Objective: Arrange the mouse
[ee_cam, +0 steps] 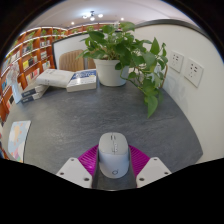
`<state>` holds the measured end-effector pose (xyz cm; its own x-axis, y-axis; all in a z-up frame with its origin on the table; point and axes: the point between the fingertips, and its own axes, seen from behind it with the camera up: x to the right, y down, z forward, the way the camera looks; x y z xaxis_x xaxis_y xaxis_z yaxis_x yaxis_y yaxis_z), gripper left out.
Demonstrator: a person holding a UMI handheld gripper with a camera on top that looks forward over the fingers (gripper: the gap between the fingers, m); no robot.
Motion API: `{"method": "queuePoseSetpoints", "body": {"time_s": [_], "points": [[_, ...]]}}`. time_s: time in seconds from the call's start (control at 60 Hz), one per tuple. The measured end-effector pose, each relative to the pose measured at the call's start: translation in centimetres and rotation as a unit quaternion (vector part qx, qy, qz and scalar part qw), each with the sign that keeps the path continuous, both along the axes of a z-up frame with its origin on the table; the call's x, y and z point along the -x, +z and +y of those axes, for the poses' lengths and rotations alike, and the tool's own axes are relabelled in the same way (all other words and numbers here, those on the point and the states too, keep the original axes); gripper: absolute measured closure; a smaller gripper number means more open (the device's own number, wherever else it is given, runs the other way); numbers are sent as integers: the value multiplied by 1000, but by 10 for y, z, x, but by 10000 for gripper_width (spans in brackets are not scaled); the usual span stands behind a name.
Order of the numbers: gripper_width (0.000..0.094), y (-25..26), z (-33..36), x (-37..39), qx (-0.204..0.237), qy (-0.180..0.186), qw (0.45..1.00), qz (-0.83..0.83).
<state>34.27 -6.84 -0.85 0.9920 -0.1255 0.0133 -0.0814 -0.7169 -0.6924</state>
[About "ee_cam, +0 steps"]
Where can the tan upholstered chair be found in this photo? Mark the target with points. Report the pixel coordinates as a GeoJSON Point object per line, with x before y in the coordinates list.
{"type": "Point", "coordinates": [70, 60]}
{"type": "Point", "coordinates": [90, 63]}

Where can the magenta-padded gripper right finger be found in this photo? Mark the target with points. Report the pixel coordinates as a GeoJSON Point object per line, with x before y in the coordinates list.
{"type": "Point", "coordinates": [151, 170]}

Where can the light grey computer mouse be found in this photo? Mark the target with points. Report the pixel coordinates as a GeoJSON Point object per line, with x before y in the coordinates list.
{"type": "Point", "coordinates": [113, 156]}

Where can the pastel cartoon print mouse pad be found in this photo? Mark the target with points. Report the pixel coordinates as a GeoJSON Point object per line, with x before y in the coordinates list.
{"type": "Point", "coordinates": [18, 140]}

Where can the thick white book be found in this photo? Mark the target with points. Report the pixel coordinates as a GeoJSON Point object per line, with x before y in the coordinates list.
{"type": "Point", "coordinates": [55, 77]}

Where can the white wall socket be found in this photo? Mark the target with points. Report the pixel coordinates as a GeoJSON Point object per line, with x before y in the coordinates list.
{"type": "Point", "coordinates": [194, 72]}
{"type": "Point", "coordinates": [176, 61]}

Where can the green plant in white pot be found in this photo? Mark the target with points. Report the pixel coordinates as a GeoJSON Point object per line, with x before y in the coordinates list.
{"type": "Point", "coordinates": [110, 71]}

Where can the ceiling lights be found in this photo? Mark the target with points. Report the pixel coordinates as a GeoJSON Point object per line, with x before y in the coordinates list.
{"type": "Point", "coordinates": [92, 15]}

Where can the white book with blue cover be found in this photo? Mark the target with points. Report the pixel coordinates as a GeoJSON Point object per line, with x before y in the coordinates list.
{"type": "Point", "coordinates": [81, 80]}

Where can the orange wooden bookshelf unit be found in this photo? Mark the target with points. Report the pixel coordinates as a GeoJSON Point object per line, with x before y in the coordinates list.
{"type": "Point", "coordinates": [31, 56]}

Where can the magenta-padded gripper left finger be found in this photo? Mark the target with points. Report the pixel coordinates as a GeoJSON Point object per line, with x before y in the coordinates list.
{"type": "Point", "coordinates": [75, 170]}

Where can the thin dark hardcover book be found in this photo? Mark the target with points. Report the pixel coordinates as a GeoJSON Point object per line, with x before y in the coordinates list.
{"type": "Point", "coordinates": [30, 98]}

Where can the thick dark hardcover book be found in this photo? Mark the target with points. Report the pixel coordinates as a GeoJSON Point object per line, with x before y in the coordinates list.
{"type": "Point", "coordinates": [33, 90]}

